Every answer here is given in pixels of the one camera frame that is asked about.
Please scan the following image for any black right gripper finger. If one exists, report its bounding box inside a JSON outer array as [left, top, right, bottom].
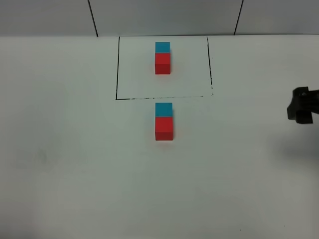
[[287, 105, 313, 124]]

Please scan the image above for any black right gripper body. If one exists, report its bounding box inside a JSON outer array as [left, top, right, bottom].
[[293, 87, 319, 114]]

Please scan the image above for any red template cube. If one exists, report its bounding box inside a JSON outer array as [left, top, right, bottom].
[[155, 53, 171, 75]]

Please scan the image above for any blue template cube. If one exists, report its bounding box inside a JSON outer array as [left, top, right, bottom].
[[155, 42, 170, 53]]

